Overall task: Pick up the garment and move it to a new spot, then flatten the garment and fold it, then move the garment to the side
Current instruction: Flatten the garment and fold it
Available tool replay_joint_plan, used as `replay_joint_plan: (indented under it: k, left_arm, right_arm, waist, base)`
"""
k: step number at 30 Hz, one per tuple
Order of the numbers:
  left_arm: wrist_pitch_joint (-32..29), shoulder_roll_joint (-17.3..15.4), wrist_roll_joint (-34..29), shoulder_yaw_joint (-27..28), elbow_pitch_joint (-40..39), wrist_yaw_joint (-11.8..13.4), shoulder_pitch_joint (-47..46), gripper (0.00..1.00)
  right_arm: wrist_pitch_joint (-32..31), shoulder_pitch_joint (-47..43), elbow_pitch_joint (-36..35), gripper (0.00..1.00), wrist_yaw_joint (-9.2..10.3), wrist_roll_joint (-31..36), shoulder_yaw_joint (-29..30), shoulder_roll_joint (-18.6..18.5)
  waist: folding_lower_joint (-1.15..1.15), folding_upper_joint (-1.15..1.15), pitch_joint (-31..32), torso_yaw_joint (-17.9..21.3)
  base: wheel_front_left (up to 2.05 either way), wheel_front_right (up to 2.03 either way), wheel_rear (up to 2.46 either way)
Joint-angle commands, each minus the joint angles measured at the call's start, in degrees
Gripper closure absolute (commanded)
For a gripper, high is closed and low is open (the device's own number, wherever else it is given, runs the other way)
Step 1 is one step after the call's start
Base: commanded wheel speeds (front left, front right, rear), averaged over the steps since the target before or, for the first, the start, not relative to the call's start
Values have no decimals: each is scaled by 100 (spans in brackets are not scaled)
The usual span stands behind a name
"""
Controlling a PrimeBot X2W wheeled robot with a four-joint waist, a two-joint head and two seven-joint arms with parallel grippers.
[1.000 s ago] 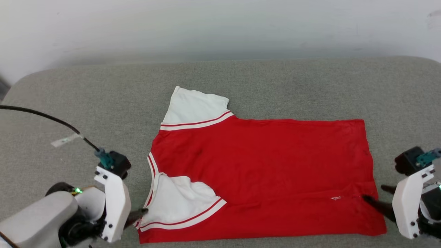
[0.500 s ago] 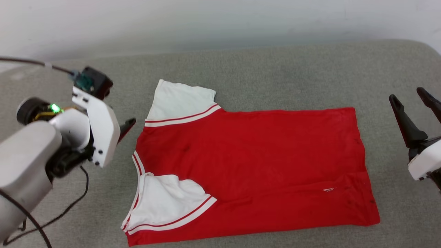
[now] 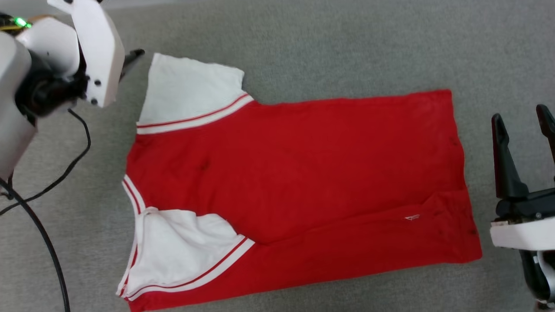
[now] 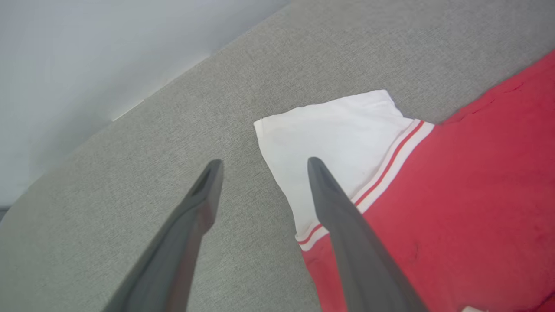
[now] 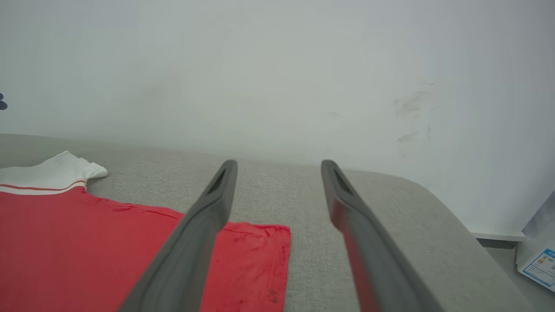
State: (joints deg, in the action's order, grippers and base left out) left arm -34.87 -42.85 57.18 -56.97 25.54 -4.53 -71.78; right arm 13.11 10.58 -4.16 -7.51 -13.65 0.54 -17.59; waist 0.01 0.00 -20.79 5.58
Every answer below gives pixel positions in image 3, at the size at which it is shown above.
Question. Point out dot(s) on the grey textured fabric mat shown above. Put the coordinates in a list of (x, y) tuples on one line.
[(347, 43)]

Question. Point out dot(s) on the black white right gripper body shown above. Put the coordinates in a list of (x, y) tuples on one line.
[(527, 225)]

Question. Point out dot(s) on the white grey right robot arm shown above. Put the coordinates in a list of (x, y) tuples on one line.
[(540, 277)]

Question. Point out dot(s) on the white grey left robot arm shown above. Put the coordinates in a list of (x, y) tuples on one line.
[(17, 86)]

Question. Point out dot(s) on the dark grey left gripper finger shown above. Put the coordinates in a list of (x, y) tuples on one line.
[(133, 57)]

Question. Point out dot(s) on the red and white t-shirt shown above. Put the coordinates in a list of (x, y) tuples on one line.
[(303, 173)]

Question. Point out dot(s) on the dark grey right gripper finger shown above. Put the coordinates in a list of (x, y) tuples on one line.
[(505, 164), (548, 125)]

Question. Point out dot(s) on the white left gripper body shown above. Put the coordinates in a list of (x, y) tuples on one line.
[(99, 52)]

